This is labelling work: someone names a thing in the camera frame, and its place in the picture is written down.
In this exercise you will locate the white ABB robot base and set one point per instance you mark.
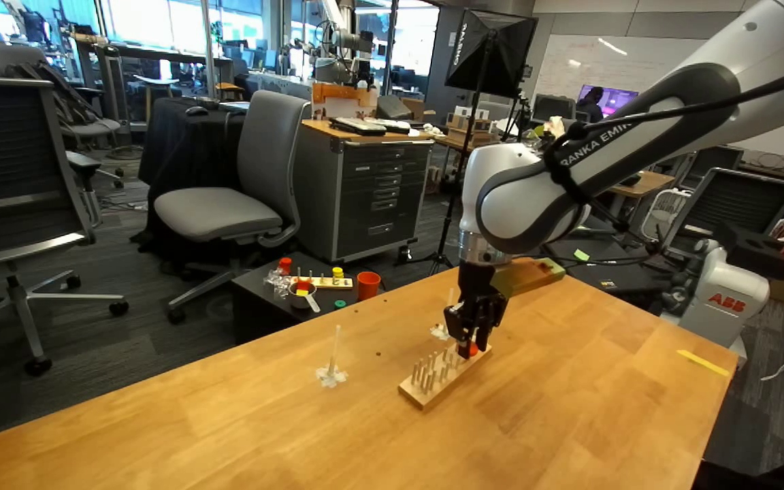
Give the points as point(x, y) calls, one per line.
point(726, 298)

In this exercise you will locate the low black table with toys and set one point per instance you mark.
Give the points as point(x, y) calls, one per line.
point(286, 293)

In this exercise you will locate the orange cup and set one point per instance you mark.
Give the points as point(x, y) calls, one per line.
point(368, 283)

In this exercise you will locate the dark grey bin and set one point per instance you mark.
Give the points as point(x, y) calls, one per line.
point(605, 263)

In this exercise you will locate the clear stand with rod right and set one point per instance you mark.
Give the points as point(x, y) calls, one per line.
point(443, 331)

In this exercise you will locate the wooden peg board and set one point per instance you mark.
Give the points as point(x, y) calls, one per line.
point(436, 370)

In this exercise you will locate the grey office chair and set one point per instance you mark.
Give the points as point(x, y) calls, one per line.
point(259, 212)

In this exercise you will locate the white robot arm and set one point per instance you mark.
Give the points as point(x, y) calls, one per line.
point(519, 200)

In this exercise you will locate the black softbox light on stand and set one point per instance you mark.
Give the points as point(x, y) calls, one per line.
point(488, 60)

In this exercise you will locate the yellow tape strip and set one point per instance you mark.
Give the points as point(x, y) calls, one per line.
point(704, 362)

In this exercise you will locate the black mesh office chair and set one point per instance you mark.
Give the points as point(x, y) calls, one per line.
point(40, 207)

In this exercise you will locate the grey drawer cabinet wooden top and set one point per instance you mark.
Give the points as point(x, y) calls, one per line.
point(357, 195)

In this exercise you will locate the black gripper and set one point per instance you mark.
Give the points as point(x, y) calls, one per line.
point(477, 308)

